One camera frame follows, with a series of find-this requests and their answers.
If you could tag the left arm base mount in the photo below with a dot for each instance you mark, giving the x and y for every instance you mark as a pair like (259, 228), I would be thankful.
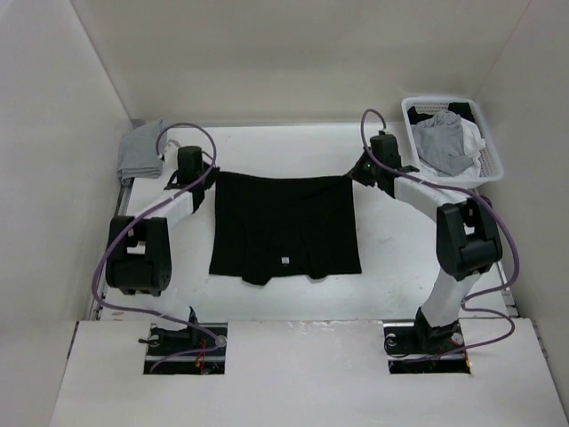
(185, 351)

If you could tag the black garment in basket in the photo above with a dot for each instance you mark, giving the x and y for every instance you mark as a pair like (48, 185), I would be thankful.
(424, 111)

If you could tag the white plastic basket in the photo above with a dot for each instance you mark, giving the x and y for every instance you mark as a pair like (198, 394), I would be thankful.
(491, 165)

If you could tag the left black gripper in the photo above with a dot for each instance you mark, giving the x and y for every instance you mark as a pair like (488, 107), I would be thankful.
(212, 178)

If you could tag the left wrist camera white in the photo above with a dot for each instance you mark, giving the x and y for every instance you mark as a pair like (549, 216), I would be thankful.
(170, 153)

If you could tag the black tank top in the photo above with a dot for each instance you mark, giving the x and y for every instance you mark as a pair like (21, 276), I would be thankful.
(274, 228)

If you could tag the folded grey tank top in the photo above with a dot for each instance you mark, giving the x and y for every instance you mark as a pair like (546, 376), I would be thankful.
(139, 156)

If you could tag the white tank top in basket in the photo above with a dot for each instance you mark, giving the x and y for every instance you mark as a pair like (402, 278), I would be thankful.
(474, 144)

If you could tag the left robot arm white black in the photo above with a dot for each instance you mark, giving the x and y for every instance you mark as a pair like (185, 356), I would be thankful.
(141, 259)

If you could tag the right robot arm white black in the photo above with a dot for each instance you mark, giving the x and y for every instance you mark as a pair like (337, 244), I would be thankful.
(468, 244)

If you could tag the grey tank top in basket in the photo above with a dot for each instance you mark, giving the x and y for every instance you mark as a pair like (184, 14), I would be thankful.
(440, 144)

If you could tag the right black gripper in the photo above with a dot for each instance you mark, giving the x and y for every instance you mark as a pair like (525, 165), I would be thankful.
(356, 173)

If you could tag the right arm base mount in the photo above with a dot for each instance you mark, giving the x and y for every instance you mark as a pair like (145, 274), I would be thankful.
(410, 353)

